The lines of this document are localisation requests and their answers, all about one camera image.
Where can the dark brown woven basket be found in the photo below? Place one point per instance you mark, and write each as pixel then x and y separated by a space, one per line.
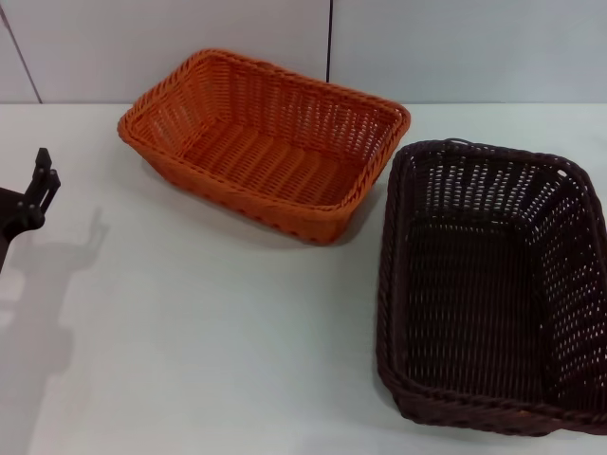
pixel 474 308

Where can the orange woven plastic basket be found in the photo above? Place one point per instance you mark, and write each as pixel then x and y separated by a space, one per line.
pixel 265 156

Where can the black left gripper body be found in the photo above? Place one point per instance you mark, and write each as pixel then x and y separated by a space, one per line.
pixel 16 213

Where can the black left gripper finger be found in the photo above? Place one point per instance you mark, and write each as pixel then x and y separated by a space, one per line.
pixel 46 182

